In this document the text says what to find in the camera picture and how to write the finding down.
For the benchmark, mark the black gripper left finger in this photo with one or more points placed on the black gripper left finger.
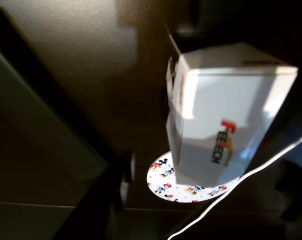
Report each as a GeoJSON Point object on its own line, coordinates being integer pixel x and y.
{"type": "Point", "coordinates": [165, 103]}

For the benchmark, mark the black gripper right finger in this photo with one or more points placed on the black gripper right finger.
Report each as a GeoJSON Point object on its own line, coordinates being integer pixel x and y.
{"type": "Point", "coordinates": [300, 105]}

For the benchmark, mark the round white patterned coaster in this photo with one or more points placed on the round white patterned coaster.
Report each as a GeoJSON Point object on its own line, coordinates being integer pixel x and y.
{"type": "Point", "coordinates": [165, 186]}

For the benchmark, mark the white servo box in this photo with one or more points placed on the white servo box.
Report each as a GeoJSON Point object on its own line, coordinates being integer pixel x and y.
{"type": "Point", "coordinates": [215, 100]}

